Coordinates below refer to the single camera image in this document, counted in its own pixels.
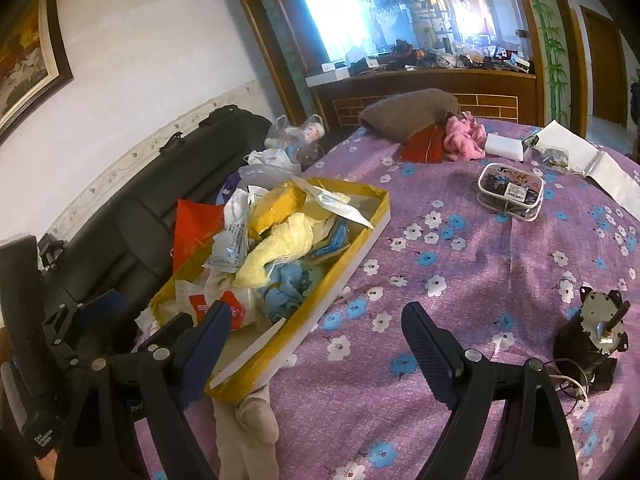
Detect black electric motor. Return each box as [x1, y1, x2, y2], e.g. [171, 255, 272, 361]
[552, 286, 630, 392]

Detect blue print wipes packet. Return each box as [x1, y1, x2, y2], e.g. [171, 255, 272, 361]
[203, 221, 248, 274]

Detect blue fuzzy cloth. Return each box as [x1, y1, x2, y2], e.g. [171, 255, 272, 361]
[259, 261, 326, 324]

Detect yellow fuzzy cloth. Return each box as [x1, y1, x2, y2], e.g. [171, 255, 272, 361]
[233, 212, 324, 288]

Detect yellow snack packet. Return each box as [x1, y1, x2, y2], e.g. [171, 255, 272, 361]
[248, 181, 306, 238]

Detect silver foil packet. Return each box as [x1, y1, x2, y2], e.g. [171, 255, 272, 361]
[291, 176, 373, 229]

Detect red label tissue pack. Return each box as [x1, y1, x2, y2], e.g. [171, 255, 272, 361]
[188, 290, 246, 330]

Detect blue sponge cloth stack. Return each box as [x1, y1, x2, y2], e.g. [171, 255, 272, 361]
[306, 218, 350, 261]

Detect beige socks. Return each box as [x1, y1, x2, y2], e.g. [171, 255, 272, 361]
[213, 385, 280, 480]

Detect black leather sofa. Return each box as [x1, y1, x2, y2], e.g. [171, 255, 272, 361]
[30, 105, 271, 346]

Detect purple floral tablecloth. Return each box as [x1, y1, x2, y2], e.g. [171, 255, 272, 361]
[134, 116, 640, 480]

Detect red gift bag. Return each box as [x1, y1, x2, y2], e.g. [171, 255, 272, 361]
[172, 198, 224, 272]

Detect yellow-edged white foam box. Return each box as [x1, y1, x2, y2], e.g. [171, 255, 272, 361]
[149, 177, 390, 404]

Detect clear plastic container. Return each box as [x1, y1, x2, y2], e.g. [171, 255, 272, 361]
[476, 162, 544, 222]

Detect white rectangular box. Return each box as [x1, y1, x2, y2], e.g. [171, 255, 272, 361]
[484, 133, 524, 162]

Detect red cloth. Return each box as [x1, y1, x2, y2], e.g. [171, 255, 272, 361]
[400, 124, 446, 164]

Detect pink plush cloth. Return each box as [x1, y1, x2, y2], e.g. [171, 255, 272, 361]
[442, 112, 487, 162]

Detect white paper sheets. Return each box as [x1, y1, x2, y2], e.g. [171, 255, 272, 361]
[534, 120, 639, 218]

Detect clear plastic bags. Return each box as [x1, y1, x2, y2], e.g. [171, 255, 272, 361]
[238, 114, 326, 190]

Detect brown fuzzy cushion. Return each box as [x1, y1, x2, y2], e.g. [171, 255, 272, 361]
[359, 88, 460, 144]

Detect framed painting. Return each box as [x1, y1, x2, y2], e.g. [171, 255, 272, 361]
[1, 0, 73, 140]

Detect person in dark clothes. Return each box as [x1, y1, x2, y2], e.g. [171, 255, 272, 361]
[629, 68, 640, 129]

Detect wooden door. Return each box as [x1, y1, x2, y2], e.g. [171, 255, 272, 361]
[580, 6, 628, 127]

